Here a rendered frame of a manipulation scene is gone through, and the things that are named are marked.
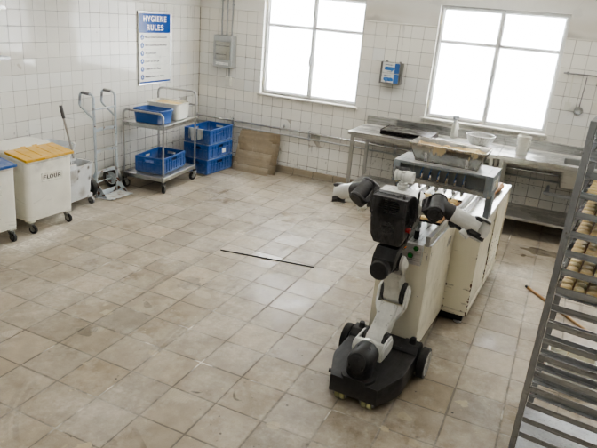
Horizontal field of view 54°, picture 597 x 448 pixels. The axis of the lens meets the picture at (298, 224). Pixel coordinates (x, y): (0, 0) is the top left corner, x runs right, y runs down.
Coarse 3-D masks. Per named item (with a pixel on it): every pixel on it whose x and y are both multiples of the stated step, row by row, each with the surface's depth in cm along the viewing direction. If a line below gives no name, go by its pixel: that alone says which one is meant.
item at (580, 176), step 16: (592, 128) 239; (592, 144) 240; (576, 192) 248; (576, 208) 250; (560, 256) 258; (560, 272) 262; (544, 320) 269; (528, 368) 279; (528, 384) 281; (512, 432) 292
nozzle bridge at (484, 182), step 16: (400, 160) 429; (416, 160) 431; (416, 176) 436; (432, 176) 430; (448, 176) 424; (464, 176) 419; (480, 176) 405; (496, 176) 411; (464, 192) 417; (480, 192) 412
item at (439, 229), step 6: (468, 198) 450; (462, 204) 431; (444, 222) 389; (438, 228) 376; (444, 228) 391; (432, 234) 366; (438, 234) 376; (426, 240) 360; (432, 240) 363; (426, 246) 361
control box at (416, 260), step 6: (408, 246) 366; (414, 246) 364; (420, 246) 363; (402, 252) 369; (408, 252) 368; (414, 252) 366; (420, 252) 364; (408, 258) 369; (414, 258) 367; (420, 258) 365; (414, 264) 368; (420, 264) 368
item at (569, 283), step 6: (564, 276) 282; (564, 282) 272; (570, 282) 272; (576, 282) 277; (582, 282) 273; (588, 282) 274; (570, 288) 266; (576, 288) 266; (582, 288) 266; (588, 288) 272; (594, 288) 267; (588, 294) 262; (594, 294) 261
